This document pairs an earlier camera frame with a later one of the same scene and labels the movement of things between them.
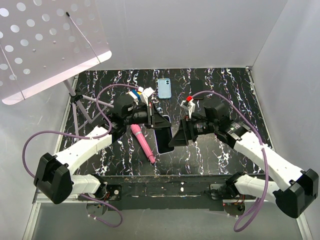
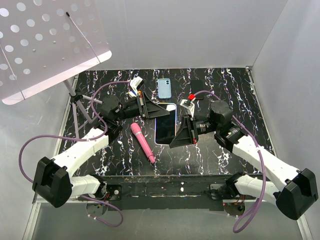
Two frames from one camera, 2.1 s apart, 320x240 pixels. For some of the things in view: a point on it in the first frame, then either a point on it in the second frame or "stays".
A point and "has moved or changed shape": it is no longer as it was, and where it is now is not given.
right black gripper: x=181 y=138 stays
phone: x=164 y=88 stays
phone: x=163 y=137 has moved or changed shape
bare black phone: x=197 y=86 stays
